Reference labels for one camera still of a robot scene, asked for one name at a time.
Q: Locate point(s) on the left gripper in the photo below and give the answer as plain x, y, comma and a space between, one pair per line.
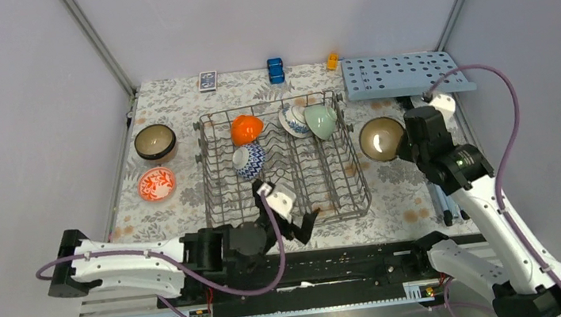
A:
303, 235

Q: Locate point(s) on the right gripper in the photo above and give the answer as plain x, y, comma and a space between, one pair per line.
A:
403, 153

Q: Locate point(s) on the dark brown patterned bowl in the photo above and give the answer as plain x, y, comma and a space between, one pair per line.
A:
380, 138

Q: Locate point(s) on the grey wire dish rack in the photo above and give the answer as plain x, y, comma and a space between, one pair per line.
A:
324, 174

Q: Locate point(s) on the red and white bowl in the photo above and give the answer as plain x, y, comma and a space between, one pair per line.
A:
157, 184

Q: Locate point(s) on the brown glazed bowl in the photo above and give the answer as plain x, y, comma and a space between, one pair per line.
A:
156, 143

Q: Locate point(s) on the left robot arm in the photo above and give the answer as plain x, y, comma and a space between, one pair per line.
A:
174, 267

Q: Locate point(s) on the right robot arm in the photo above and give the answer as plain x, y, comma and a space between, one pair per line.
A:
527, 283

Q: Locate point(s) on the blue zigzag patterned bowl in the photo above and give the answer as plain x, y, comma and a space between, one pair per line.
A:
249, 160

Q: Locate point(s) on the blue floral white bowl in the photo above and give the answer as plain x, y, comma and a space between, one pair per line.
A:
292, 119

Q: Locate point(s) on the pale green bowl back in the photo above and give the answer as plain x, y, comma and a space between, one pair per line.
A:
321, 119

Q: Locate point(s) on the light blue perforated board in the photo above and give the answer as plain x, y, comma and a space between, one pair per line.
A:
401, 75

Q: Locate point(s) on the orange bowl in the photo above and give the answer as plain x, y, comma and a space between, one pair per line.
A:
245, 129

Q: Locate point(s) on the floral tablecloth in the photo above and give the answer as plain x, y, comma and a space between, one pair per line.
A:
401, 207

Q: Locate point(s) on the orange toy block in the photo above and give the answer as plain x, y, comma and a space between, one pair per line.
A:
332, 62

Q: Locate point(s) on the blue toy car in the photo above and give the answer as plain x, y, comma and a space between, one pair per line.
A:
275, 69

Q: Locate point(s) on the playing card box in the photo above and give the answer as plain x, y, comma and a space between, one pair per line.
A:
207, 81

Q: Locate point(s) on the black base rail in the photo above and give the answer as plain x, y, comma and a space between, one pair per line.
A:
330, 274

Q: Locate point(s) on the white slotted cable duct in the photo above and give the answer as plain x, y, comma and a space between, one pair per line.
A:
405, 294

